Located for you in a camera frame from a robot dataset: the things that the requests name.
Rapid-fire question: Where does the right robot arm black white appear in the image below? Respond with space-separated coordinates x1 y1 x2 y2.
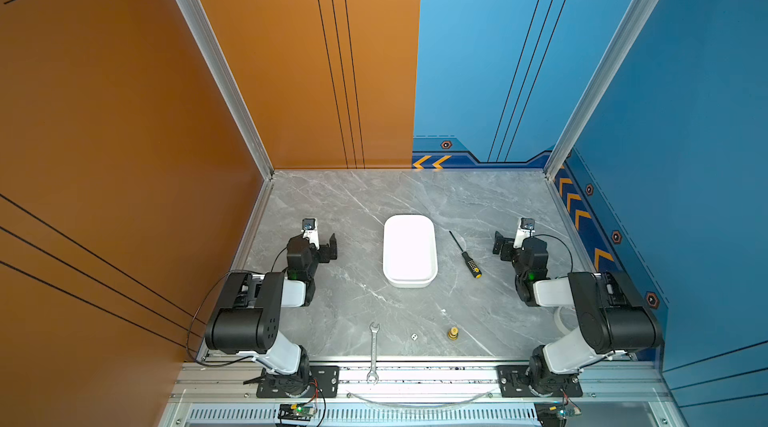
492 230 663 384

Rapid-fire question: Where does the aluminium corner post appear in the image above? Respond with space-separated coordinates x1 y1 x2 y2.
543 0 660 181
175 0 274 181

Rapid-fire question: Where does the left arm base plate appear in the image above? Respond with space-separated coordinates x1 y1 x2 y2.
256 364 340 399

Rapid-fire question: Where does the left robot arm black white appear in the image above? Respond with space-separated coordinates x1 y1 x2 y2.
205 234 338 387

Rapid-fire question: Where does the left black cable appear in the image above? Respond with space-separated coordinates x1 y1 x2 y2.
185 270 259 368

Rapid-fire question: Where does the left green circuit board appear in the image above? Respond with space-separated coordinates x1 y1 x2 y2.
277 403 319 426

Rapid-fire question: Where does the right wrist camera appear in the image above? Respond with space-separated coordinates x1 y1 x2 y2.
513 217 535 249

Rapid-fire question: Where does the right aluminium corner post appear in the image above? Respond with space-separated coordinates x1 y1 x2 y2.
543 0 660 181

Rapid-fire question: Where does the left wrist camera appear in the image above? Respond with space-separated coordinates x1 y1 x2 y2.
302 218 320 249

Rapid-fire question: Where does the right circuit board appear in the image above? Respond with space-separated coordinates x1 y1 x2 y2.
535 403 567 427

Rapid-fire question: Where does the white plastic bin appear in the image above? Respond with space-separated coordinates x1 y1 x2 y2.
382 214 438 289

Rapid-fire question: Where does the black yellow screwdriver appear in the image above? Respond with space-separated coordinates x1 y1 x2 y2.
449 231 482 279

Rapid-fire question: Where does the left aluminium corner post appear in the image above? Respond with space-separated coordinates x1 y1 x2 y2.
175 0 274 181

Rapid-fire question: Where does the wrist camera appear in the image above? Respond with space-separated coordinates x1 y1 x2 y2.
302 218 320 249
513 217 535 249

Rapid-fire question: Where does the aluminium front rail frame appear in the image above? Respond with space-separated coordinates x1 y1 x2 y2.
159 357 686 426

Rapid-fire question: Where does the silver combination wrench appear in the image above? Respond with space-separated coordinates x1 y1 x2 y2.
366 322 380 384

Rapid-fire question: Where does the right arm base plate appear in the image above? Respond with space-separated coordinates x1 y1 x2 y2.
496 364 583 398

